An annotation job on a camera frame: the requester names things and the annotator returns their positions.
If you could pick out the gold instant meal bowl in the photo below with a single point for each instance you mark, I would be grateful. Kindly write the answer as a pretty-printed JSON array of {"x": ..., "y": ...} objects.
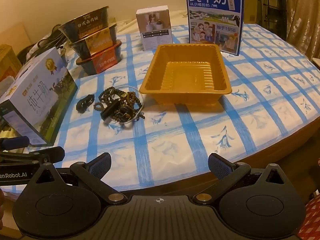
[{"x": 100, "y": 40}]

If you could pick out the yellow plastic tray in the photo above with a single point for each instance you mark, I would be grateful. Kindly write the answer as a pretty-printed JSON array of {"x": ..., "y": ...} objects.
[{"x": 187, "y": 75}]

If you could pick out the black bangle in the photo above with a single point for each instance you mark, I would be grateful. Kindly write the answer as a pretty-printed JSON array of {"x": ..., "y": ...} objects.
[{"x": 110, "y": 110}]

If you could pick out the beige curtain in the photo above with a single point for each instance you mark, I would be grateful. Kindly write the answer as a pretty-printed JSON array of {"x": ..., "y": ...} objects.
[{"x": 302, "y": 12}]

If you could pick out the small white cardboard box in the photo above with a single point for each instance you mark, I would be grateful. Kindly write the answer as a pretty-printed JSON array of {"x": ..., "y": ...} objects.
[{"x": 155, "y": 27}]

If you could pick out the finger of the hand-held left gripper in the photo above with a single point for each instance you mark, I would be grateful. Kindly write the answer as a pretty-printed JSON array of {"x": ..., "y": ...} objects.
[
  {"x": 16, "y": 142},
  {"x": 47, "y": 153}
]

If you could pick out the red patterned cloth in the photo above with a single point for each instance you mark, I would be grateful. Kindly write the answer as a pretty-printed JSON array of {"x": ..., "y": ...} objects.
[{"x": 313, "y": 215}]

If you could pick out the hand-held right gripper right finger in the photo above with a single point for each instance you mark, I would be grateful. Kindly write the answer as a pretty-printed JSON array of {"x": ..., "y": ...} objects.
[{"x": 219, "y": 167}]

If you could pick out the yellow wooden box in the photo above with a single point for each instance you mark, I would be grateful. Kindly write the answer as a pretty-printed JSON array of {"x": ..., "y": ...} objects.
[{"x": 8, "y": 60}]

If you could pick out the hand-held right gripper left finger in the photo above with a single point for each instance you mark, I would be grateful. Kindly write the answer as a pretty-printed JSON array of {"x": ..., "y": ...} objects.
[{"x": 101, "y": 165}]

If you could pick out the blue milk carton box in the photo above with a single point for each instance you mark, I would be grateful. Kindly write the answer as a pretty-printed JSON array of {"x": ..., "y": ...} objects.
[{"x": 212, "y": 17}]

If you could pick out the black instant meal bowl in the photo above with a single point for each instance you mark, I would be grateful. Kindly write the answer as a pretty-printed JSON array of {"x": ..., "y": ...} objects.
[{"x": 85, "y": 25}]

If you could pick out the white and green milk box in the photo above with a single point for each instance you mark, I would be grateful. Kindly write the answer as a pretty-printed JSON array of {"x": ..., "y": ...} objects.
[{"x": 37, "y": 92}]

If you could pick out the blue checked tablecloth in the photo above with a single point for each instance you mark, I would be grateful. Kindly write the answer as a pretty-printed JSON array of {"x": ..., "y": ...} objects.
[{"x": 175, "y": 135}]

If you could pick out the brown cardboard box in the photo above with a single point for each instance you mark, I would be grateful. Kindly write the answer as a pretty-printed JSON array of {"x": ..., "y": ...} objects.
[{"x": 250, "y": 5}]

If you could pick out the red instant meal bowl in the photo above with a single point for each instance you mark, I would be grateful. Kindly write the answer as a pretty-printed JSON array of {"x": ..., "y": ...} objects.
[{"x": 105, "y": 60}]

